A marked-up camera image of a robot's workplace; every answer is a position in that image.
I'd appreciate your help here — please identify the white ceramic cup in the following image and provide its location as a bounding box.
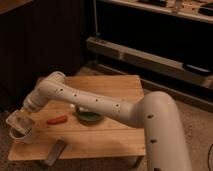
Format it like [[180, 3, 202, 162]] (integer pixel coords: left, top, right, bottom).
[[10, 128, 36, 144]]

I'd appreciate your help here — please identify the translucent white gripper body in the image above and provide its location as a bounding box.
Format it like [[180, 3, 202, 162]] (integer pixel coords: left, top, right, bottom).
[[6, 110, 35, 134]]

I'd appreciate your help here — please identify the dark wooden cabinet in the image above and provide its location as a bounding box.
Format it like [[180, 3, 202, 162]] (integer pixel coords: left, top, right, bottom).
[[0, 0, 84, 111]]

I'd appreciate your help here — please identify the green bowl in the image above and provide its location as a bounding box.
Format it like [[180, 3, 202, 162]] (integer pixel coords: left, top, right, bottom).
[[75, 106, 103, 122]]

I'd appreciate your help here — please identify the vertical metal pole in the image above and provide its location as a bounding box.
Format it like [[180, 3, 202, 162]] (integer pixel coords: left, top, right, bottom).
[[93, 0, 100, 41]]

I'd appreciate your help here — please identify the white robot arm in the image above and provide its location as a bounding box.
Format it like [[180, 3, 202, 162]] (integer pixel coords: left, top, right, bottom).
[[6, 71, 192, 171]]

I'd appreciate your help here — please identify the long shelf unit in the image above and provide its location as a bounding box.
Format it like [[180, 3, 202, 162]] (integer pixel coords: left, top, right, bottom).
[[85, 0, 213, 101]]

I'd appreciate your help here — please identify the wooden table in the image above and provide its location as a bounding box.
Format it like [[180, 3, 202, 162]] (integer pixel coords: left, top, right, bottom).
[[8, 75, 145, 161]]

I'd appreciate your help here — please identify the grey rectangular block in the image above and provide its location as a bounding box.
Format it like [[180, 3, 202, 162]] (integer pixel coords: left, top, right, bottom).
[[44, 140, 66, 166]]

